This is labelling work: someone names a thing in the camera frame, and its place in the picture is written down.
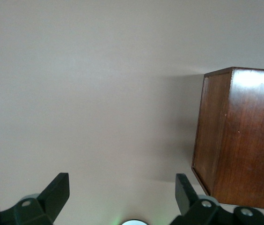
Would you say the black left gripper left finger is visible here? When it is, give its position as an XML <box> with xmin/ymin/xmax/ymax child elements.
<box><xmin>0</xmin><ymin>172</ymin><xmax>70</xmax><ymax>225</ymax></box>

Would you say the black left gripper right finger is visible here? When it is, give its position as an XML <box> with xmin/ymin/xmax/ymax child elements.
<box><xmin>172</xmin><ymin>173</ymin><xmax>264</xmax><ymax>225</ymax></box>

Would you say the dark brown wooden cabinet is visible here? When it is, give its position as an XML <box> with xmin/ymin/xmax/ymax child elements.
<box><xmin>191</xmin><ymin>67</ymin><xmax>264</xmax><ymax>211</ymax></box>

